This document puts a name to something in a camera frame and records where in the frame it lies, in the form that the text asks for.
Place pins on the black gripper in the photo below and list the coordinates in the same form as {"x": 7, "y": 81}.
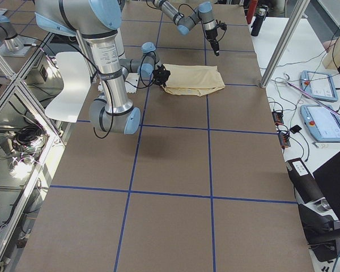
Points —
{"x": 211, "y": 34}
{"x": 162, "y": 76}

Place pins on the cream long-sleeve printed shirt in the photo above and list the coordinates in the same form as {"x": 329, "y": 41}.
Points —
{"x": 193, "y": 80}

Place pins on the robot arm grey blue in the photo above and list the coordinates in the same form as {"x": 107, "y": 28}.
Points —
{"x": 202, "y": 14}
{"x": 98, "y": 23}

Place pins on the black insulated bottle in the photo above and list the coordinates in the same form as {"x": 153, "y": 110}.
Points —
{"x": 257, "y": 24}

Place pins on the small orange relay board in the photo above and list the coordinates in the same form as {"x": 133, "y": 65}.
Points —
{"x": 278, "y": 117}

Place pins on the far blue teach pendant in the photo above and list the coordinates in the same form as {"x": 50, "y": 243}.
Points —
{"x": 318, "y": 85}

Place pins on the blue teach pendant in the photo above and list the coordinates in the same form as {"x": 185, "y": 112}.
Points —
{"x": 318, "y": 85}
{"x": 322, "y": 125}

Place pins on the near blue teach pendant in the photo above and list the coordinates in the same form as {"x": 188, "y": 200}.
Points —
{"x": 322, "y": 125}

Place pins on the black device with white label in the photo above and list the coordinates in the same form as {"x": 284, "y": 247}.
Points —
{"x": 303, "y": 181}

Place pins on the black laptop screen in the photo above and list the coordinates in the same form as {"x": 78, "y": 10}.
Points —
{"x": 327, "y": 178}

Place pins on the black monitor stand base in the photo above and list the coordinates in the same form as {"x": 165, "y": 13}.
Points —
{"x": 321, "y": 228}

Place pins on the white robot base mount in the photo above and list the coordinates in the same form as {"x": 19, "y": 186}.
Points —
{"x": 131, "y": 83}

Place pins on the aluminium frame post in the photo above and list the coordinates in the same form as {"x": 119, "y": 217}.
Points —
{"x": 285, "y": 38}

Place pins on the aluminium frame rail right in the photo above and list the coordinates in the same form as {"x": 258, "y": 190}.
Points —
{"x": 26, "y": 137}

